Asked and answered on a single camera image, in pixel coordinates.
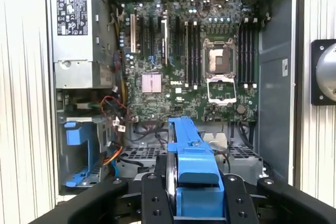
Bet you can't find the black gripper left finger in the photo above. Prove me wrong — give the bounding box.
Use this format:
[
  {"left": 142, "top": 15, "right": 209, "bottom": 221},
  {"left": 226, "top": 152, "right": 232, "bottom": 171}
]
[{"left": 26, "top": 173, "right": 174, "bottom": 224}]

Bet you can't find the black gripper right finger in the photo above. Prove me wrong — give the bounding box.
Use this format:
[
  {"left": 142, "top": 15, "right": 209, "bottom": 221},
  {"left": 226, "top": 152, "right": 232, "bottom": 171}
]
[{"left": 223, "top": 173, "right": 336, "bottom": 224}]

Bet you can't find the hard disk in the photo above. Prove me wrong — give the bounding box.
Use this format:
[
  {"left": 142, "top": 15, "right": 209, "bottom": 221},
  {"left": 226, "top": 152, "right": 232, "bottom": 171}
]
[{"left": 166, "top": 118, "right": 226, "bottom": 224}]

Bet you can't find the metal disk bay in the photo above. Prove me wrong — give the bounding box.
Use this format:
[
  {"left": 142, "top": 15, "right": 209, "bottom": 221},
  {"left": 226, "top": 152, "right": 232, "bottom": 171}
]
[{"left": 56, "top": 115, "right": 114, "bottom": 191}]

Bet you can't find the blue plastic disk carrier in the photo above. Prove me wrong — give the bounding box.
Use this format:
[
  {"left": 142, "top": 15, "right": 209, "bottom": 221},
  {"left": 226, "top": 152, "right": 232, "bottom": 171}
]
[{"left": 64, "top": 121, "right": 102, "bottom": 187}]

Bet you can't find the perforated metal drive cage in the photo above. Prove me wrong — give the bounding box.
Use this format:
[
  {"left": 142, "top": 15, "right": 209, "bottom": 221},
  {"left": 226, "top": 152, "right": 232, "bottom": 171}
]
[{"left": 119, "top": 132, "right": 265, "bottom": 186}]

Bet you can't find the green motherboard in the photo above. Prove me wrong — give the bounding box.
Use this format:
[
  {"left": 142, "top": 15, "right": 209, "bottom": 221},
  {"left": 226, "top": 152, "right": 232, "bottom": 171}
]
[{"left": 122, "top": 0, "right": 259, "bottom": 123}]

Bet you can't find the square silver chipset heatsink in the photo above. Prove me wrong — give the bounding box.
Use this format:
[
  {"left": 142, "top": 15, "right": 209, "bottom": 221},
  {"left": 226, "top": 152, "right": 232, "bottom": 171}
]
[{"left": 141, "top": 73, "right": 162, "bottom": 94}]

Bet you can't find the metal socket cover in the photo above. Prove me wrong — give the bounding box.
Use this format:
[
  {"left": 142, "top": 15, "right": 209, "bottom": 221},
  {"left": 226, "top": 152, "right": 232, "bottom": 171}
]
[{"left": 206, "top": 76, "right": 237, "bottom": 106}]

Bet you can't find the black PC case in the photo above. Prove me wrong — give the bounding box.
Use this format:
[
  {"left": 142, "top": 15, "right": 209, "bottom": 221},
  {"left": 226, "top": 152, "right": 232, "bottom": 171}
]
[{"left": 44, "top": 0, "right": 305, "bottom": 201}]

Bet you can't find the black RAM slot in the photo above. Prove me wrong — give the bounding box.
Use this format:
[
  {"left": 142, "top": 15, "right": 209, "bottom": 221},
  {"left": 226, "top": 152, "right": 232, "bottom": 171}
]
[
  {"left": 244, "top": 18, "right": 249, "bottom": 89},
  {"left": 189, "top": 20, "right": 194, "bottom": 88},
  {"left": 193, "top": 19, "right": 198, "bottom": 90},
  {"left": 240, "top": 19, "right": 245, "bottom": 88},
  {"left": 184, "top": 19, "right": 190, "bottom": 90},
  {"left": 248, "top": 19, "right": 253, "bottom": 88},
  {"left": 252, "top": 18, "right": 258, "bottom": 89},
  {"left": 197, "top": 20, "right": 203, "bottom": 88}
]

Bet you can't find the square robot foot plate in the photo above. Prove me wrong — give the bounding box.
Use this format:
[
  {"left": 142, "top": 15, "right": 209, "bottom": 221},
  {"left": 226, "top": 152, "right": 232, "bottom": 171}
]
[{"left": 311, "top": 39, "right": 336, "bottom": 106}]

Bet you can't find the CPU socket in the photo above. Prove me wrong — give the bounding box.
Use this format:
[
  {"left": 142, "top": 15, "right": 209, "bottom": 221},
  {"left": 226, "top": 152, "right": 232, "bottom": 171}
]
[{"left": 202, "top": 36, "right": 237, "bottom": 77}]

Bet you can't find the black expansion slot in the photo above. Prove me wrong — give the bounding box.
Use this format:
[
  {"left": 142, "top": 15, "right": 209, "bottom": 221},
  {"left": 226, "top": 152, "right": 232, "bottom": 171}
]
[
  {"left": 160, "top": 15, "right": 169, "bottom": 67},
  {"left": 149, "top": 15, "right": 155, "bottom": 57},
  {"left": 174, "top": 15, "right": 181, "bottom": 57},
  {"left": 139, "top": 15, "right": 145, "bottom": 55}
]

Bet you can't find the white expansion slot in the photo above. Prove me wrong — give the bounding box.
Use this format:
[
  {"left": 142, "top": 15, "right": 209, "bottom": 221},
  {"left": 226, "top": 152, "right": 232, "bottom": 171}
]
[{"left": 130, "top": 13, "right": 138, "bottom": 54}]

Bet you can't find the grey power supply unit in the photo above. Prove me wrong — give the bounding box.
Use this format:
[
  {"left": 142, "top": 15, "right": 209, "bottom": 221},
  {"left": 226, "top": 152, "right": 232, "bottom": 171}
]
[{"left": 51, "top": 0, "right": 116, "bottom": 90}]

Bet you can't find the orange yellow red wire bundle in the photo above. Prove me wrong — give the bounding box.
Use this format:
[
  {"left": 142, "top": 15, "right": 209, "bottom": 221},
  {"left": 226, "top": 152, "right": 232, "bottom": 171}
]
[{"left": 103, "top": 145, "right": 124, "bottom": 166}]

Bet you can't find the red and black wire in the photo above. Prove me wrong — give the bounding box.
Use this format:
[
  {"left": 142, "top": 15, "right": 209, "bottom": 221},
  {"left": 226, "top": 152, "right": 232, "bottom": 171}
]
[{"left": 100, "top": 95, "right": 131, "bottom": 124}]

